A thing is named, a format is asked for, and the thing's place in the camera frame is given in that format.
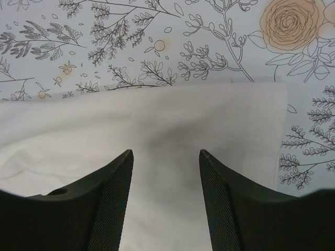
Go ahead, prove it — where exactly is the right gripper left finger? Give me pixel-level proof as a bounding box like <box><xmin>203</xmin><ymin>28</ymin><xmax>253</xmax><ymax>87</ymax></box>
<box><xmin>1</xmin><ymin>150</ymin><xmax>133</xmax><ymax>250</ymax></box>

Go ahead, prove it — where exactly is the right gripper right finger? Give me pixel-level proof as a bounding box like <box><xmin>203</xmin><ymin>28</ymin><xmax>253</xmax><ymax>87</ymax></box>
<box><xmin>199</xmin><ymin>150</ymin><xmax>334</xmax><ymax>250</ymax></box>

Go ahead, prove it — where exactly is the white t-shirt red print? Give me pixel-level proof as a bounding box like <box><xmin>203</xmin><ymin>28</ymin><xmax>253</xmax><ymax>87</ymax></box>
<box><xmin>1</xmin><ymin>83</ymin><xmax>287</xmax><ymax>250</ymax></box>

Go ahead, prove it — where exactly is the floral patterned table mat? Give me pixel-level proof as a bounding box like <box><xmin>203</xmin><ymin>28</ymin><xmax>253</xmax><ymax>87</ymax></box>
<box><xmin>1</xmin><ymin>1</ymin><xmax>334</xmax><ymax>195</ymax></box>

